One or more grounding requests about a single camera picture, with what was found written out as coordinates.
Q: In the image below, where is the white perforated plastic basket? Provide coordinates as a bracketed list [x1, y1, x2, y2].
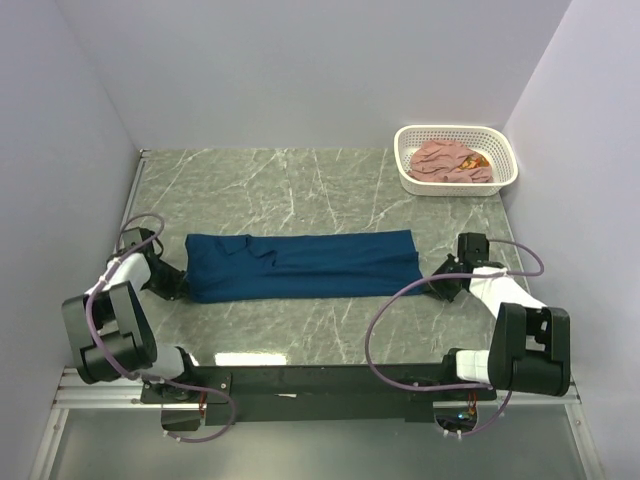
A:
[394, 125, 518, 197]

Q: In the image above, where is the aluminium rail at table edge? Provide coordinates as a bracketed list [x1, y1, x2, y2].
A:
[99, 147, 151, 271]

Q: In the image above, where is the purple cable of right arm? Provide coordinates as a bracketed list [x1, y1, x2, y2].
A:
[364, 238, 545, 441]

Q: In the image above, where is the blue printed t-shirt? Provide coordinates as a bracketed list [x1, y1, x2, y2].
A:
[185, 230, 422, 304]

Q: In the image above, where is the aluminium front frame rail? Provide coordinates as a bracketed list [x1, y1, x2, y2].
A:
[31, 369, 603, 479]

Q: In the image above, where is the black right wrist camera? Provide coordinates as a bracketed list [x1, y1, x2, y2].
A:
[457, 232, 490, 265]

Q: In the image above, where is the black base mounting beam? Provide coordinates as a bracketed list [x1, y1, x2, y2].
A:
[141, 365, 497, 426]

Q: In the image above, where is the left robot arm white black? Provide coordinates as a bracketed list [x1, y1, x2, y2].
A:
[61, 253, 200, 402]

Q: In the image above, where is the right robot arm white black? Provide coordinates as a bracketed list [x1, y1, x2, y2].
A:
[426, 255, 571, 399]

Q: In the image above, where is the pink t-shirt in basket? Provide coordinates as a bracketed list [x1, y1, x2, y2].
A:
[408, 140, 493, 184]

